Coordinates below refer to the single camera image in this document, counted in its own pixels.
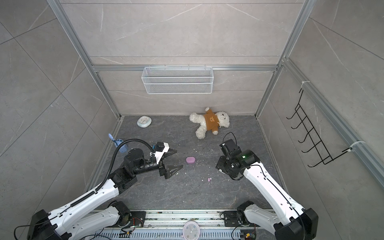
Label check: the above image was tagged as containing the pink oval earbud case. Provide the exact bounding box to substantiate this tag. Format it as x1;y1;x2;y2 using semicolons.
186;157;196;164

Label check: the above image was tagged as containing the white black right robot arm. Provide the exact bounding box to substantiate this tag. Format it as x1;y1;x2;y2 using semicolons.
216;139;319;240

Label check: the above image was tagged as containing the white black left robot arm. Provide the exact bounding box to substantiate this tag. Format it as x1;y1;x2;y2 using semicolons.
26;139;183;240

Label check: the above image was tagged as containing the light blue round clock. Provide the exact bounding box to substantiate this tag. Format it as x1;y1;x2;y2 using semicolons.
137;116;152;128

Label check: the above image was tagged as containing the white teddy bear brown hoodie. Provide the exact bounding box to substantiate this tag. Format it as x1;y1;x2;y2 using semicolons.
189;107;230;140

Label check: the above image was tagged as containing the white wire mesh basket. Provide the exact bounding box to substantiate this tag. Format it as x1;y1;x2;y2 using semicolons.
142;67;214;95

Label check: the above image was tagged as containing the black wire hook rack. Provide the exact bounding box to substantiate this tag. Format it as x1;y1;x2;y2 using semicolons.
286;89;353;168

